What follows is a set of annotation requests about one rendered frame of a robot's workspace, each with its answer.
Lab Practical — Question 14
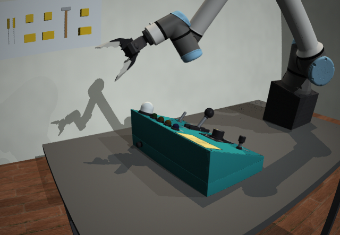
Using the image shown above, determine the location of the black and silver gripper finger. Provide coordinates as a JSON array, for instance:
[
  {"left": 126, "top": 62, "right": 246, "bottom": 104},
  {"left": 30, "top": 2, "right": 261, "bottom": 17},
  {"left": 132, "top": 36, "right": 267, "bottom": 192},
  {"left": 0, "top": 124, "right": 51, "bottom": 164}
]
[
  {"left": 115, "top": 54, "right": 137, "bottom": 81},
  {"left": 95, "top": 38, "right": 128, "bottom": 48}
]

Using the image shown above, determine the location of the teal control console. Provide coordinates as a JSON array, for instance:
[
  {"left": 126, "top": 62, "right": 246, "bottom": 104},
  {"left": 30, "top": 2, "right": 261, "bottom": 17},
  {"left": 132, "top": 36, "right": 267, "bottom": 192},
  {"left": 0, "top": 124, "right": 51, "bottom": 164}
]
[{"left": 131, "top": 102, "right": 264, "bottom": 197}]

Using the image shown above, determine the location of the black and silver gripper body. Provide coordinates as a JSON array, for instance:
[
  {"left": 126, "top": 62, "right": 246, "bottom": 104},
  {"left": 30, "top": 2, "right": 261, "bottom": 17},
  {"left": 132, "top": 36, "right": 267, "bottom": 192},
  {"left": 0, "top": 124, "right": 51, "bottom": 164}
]
[{"left": 120, "top": 30, "right": 154, "bottom": 58}]

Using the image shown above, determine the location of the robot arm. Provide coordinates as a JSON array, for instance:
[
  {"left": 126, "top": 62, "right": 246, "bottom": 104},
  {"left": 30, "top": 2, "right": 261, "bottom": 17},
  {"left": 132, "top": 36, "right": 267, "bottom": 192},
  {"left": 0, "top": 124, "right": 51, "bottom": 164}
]
[{"left": 127, "top": 0, "right": 335, "bottom": 95}]

